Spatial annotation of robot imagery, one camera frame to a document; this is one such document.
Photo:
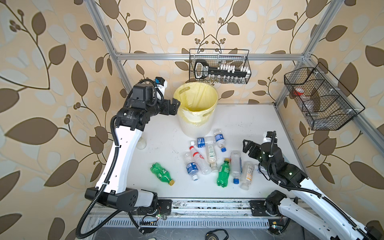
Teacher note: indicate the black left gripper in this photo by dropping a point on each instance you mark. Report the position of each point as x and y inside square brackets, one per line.
[165, 110]

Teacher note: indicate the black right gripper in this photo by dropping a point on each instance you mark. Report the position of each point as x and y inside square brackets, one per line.
[256, 148]

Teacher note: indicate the green soda bottle yellow cap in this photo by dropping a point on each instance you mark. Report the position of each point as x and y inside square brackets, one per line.
[162, 174]

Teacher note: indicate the clear bottle purple label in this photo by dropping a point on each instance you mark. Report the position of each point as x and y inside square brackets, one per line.
[261, 170]

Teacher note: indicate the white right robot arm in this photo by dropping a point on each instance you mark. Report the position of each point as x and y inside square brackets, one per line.
[327, 220]

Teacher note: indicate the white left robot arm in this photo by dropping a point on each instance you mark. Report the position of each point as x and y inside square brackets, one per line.
[111, 189]

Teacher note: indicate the white bin yellow bag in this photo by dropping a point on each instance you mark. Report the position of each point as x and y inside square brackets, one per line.
[197, 109]

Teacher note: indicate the clear bottle yellow label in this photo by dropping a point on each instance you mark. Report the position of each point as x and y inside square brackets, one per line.
[247, 175]

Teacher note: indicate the clear bottle blue cap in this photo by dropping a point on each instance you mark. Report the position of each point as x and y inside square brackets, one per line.
[236, 166]

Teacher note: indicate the small bottle blue cap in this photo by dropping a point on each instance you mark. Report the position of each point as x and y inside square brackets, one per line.
[220, 140]

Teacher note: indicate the green soda bottle upright-lying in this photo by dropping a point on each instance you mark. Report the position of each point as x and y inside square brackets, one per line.
[224, 172]

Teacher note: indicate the clear bottle green white label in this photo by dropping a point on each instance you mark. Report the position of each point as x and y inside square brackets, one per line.
[211, 156]

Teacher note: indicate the small bottle blue label lying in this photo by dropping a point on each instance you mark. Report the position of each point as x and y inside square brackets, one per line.
[202, 142]

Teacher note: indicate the clear bottle red cap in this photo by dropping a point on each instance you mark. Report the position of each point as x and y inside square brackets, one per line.
[200, 160]

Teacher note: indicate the clear bottle blue label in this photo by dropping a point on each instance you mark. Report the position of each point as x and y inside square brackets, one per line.
[191, 166]

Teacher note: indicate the black round object bottom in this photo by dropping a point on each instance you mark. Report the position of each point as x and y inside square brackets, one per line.
[212, 235]

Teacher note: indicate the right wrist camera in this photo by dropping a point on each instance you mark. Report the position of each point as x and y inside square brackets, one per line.
[267, 136]

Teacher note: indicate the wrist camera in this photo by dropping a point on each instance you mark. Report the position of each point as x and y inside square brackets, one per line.
[162, 84]
[267, 136]

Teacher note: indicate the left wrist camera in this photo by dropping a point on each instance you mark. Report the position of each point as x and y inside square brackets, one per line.
[162, 84]

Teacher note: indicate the black wire basket back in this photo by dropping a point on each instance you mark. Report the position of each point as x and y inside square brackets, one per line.
[239, 58]

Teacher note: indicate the black wire basket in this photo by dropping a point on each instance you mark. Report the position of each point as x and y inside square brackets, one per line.
[239, 58]
[328, 104]

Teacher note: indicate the black wire basket right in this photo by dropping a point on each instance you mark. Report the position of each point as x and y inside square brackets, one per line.
[328, 104]

